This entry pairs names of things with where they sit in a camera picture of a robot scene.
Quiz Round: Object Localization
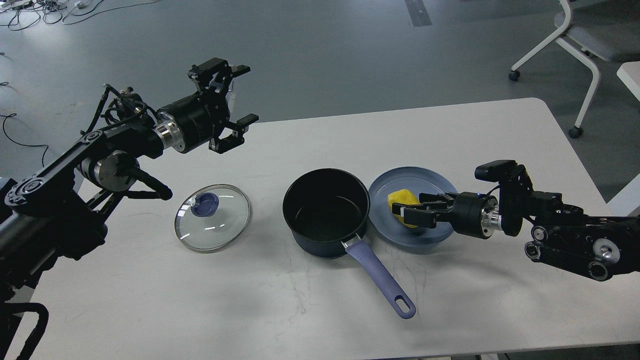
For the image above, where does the dark blue saucepan purple handle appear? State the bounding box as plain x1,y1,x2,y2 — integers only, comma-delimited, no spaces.
282,168,418,319

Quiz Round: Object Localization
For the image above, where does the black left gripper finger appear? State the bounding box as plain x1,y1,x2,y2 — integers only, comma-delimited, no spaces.
188,57,251,101
209,114,259,154

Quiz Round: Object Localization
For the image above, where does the black floor cable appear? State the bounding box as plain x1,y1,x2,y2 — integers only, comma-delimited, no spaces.
0,114,51,168

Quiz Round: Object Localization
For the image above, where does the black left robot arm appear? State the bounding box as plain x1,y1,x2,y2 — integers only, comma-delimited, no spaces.
1,57,259,360

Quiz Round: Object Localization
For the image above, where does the white table corner right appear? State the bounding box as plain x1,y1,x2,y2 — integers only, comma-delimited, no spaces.
616,61,640,101

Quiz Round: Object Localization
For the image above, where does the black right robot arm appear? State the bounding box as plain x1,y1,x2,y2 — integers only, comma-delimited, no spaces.
390,159,640,281

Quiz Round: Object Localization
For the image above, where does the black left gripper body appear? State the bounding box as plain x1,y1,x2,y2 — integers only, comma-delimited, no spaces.
156,93,233,154

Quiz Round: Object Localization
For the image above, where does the white office chair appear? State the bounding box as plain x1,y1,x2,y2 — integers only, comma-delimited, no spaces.
508,0,640,139

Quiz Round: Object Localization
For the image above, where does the glass pot lid blue knob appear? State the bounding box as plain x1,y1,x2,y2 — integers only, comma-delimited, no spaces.
174,184,252,254

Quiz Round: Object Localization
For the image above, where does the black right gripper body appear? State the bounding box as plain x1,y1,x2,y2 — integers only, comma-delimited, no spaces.
439,192,501,239

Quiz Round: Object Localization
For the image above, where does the blue round plate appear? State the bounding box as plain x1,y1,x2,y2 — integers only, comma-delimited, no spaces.
368,166,457,252

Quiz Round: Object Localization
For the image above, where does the tangled cables top left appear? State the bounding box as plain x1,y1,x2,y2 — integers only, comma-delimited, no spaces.
0,0,161,31

